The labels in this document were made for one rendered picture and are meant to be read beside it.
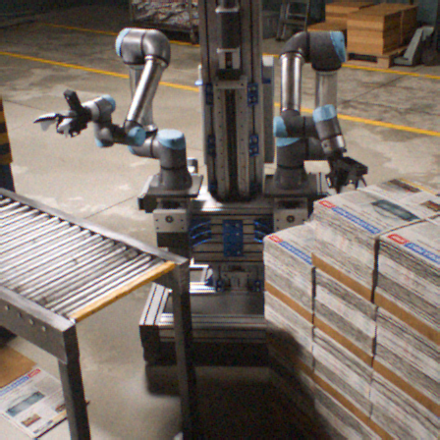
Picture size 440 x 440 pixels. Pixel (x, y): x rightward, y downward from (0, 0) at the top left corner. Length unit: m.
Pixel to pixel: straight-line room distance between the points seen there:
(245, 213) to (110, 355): 0.96
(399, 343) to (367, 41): 6.62
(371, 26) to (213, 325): 5.84
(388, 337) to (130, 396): 1.38
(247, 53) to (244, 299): 1.13
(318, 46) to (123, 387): 1.66
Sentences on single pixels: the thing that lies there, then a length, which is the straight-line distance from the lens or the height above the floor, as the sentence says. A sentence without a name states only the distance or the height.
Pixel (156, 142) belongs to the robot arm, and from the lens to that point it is 3.00.
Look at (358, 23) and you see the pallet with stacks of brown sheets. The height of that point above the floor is 0.46.
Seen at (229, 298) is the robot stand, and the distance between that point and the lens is 3.39.
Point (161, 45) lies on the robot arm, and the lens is 2.87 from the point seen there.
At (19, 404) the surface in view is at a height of 0.01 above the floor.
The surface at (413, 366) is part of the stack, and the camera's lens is 2.14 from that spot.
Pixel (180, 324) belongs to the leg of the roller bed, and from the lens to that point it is 2.60.
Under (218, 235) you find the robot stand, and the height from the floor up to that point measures 0.61.
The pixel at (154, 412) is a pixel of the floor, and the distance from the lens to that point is 3.09.
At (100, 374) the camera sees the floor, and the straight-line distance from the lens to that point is 3.34.
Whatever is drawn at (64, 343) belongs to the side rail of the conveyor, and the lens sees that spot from 2.22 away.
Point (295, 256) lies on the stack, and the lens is 2.43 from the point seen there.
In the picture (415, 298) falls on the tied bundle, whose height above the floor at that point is 0.93.
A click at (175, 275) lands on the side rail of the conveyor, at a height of 0.75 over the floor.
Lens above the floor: 1.98
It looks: 25 degrees down
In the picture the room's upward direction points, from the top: 3 degrees counter-clockwise
